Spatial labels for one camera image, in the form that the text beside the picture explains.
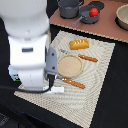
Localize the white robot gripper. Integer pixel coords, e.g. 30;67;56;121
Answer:
8;34;58;91

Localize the toy bread loaf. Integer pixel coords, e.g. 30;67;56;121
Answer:
70;39;89;50

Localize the grey toy pot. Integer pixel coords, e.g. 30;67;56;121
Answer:
57;0;84;19

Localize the grey toy frying pan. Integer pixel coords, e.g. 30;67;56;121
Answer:
73;5;100;26

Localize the red toy tomato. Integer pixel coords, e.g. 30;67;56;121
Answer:
90;8;99;17

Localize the light blue milk carton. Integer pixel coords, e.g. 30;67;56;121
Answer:
8;65;19;81

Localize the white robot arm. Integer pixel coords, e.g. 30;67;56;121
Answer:
0;0;57;91

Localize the round wooden plate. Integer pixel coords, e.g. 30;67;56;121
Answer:
57;55;83;78

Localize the beige woven placemat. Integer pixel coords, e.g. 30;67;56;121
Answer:
13;30;116;128

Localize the pink toy stove top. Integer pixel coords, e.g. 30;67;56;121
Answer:
50;0;128;43

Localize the black burner disc back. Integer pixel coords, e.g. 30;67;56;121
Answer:
88;1;105;10

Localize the cream bowl on stove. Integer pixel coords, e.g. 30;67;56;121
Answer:
116;4;128;30

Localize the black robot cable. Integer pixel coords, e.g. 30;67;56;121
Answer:
0;74;56;94

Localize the wooden handled toy knife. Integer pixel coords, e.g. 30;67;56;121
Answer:
59;49;98;62

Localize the wooden handled toy fork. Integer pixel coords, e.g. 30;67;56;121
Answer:
56;76;85;89

